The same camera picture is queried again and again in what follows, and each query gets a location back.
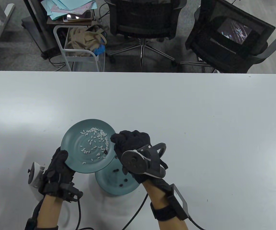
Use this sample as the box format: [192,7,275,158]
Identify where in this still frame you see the person's right hand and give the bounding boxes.
[110,130,170,190]

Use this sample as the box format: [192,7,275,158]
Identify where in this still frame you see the person's left hand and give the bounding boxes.
[38,147,77,199]

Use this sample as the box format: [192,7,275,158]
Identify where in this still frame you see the teal plate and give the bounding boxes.
[95,156,141,197]
[61,119,117,173]

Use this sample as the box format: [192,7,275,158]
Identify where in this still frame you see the person's right forearm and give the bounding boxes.
[143,178,189,230]

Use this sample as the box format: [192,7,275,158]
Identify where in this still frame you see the black right forearm sensor box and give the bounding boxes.
[169,184,189,220]

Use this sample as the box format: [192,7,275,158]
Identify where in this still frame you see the person's left forearm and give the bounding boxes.
[36,193,63,228]

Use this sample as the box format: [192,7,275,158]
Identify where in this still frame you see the grey right hand tracker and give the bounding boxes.
[121,143,168,179]

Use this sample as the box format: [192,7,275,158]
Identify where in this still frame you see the grey hand tracker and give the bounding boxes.
[121,143,168,179]
[28,162,45,188]

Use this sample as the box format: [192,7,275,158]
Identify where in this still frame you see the grey left hand tracker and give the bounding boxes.
[28,162,45,188]

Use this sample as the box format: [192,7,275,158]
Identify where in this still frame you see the black left wrist module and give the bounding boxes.
[61,182,84,201]

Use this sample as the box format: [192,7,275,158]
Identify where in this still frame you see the scattered white rice grains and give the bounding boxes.
[80,127,111,166]

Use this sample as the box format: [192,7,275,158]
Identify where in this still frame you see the beige cloth bag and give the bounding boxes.
[68,27,107,57]

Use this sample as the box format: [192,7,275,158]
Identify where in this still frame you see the black chair with grey armrest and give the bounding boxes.
[180,0,276,73]

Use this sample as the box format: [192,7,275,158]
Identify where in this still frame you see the black mesh office chair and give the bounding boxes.
[106,0,187,72]

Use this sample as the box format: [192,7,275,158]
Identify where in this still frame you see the phone with shiny screen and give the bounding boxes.
[63,10,93,22]

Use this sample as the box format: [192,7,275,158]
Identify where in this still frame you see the brown side table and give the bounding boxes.
[47,17,93,26]

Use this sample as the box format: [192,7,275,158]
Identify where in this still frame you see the stack of light blue papers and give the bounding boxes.
[41,0,97,20]

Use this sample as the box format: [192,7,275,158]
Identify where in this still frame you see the white desk leg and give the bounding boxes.
[0,0,16,40]

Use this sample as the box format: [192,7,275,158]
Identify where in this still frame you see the black left glove cable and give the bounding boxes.
[75,199,93,230]

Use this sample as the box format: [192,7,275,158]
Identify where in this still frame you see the black glove cable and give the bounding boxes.
[75,199,93,230]
[122,194,149,230]

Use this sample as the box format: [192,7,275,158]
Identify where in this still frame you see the black right glove cable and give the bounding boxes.
[122,194,149,230]

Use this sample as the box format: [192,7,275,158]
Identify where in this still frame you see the black sensor box cable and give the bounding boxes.
[188,214,205,230]

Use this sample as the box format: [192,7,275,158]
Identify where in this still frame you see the white wire cart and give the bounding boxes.
[54,24,105,72]

